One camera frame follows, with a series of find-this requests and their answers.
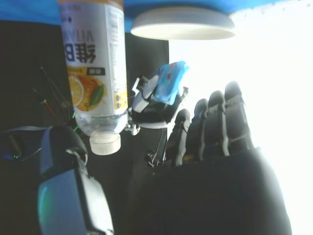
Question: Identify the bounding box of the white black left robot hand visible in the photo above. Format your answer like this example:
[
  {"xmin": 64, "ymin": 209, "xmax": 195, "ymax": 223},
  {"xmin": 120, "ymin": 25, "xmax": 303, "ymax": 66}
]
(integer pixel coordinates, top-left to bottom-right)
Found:
[{"xmin": 36, "ymin": 80, "xmax": 293, "ymax": 235}]

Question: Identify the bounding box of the blue tissue packet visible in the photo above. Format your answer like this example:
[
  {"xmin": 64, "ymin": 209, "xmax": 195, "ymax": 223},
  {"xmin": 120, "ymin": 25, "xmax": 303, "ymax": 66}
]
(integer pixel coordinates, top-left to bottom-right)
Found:
[{"xmin": 153, "ymin": 60, "xmax": 191, "ymax": 105}]

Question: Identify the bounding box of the orange vitamin drink bottle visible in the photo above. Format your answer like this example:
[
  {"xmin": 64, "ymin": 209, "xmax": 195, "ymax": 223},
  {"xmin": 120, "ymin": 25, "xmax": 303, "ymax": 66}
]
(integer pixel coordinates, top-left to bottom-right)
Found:
[{"xmin": 57, "ymin": 0, "xmax": 130, "ymax": 156}]

